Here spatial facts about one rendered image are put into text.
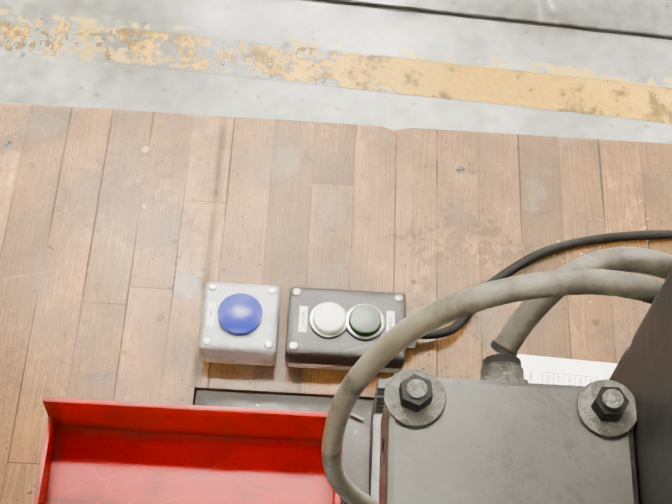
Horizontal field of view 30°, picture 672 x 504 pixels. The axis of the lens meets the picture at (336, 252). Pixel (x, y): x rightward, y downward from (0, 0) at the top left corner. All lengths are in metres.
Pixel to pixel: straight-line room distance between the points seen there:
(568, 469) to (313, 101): 1.99
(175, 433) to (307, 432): 0.12
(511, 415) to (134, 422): 0.66
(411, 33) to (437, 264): 1.38
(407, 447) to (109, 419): 0.66
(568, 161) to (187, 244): 0.39
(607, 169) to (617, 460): 0.84
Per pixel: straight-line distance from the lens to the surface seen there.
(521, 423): 0.46
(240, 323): 1.11
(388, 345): 0.49
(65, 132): 1.28
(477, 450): 0.45
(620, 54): 2.58
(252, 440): 1.10
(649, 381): 0.45
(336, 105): 2.41
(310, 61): 2.47
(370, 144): 1.26
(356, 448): 1.10
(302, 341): 1.11
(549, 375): 1.15
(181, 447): 1.10
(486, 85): 2.47
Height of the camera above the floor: 1.93
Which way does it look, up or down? 60 degrees down
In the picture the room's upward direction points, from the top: 5 degrees clockwise
